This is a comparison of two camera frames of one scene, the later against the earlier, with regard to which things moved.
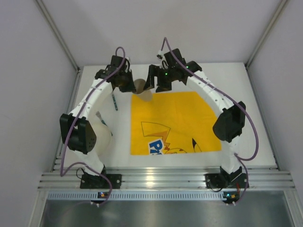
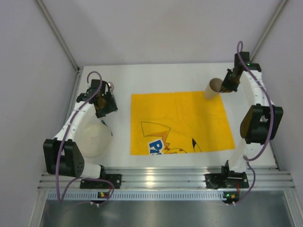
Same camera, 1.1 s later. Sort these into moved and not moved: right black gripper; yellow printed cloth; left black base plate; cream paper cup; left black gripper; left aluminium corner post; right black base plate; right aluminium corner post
Moved: left black gripper; cream paper cup; right black gripper
Not moved: right aluminium corner post; yellow printed cloth; left black base plate; left aluminium corner post; right black base plate
